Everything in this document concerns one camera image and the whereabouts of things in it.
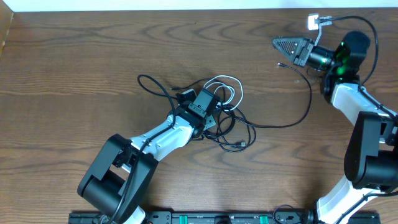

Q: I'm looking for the black USB cable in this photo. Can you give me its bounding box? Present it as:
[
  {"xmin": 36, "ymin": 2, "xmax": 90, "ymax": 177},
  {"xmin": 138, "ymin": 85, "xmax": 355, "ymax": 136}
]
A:
[{"xmin": 170, "ymin": 62, "xmax": 313, "ymax": 153}]

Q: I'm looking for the white USB cable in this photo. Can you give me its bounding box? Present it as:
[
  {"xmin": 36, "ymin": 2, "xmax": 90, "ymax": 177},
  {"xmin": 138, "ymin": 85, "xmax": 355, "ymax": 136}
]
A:
[{"xmin": 203, "ymin": 75, "xmax": 244, "ymax": 111}]

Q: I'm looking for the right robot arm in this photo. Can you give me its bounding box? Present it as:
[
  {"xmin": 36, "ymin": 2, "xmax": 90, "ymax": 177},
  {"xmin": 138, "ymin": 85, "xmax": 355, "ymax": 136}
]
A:
[{"xmin": 272, "ymin": 31, "xmax": 397, "ymax": 223}]

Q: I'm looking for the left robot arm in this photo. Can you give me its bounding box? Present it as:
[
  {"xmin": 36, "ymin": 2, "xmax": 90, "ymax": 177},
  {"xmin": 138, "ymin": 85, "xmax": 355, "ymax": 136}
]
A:
[{"xmin": 77, "ymin": 89, "xmax": 221, "ymax": 223}]

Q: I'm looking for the left camera cable black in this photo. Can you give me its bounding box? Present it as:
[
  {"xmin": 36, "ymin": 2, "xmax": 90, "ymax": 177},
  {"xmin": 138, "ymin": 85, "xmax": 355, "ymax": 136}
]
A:
[{"xmin": 108, "ymin": 74, "xmax": 193, "ymax": 223}]

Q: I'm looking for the camera cable black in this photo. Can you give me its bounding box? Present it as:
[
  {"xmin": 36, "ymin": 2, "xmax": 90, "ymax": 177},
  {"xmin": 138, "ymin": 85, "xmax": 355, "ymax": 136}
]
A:
[
  {"xmin": 108, "ymin": 74, "xmax": 193, "ymax": 223},
  {"xmin": 318, "ymin": 16, "xmax": 398, "ymax": 200}
]

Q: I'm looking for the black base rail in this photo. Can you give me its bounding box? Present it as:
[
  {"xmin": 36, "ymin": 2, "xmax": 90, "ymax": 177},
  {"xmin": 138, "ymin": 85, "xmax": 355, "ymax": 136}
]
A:
[{"xmin": 67, "ymin": 210, "xmax": 381, "ymax": 224}]

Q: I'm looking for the right camera cable black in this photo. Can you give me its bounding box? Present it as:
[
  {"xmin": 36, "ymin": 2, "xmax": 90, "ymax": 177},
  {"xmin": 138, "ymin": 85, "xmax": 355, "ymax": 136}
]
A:
[{"xmin": 318, "ymin": 16, "xmax": 398, "ymax": 200}]

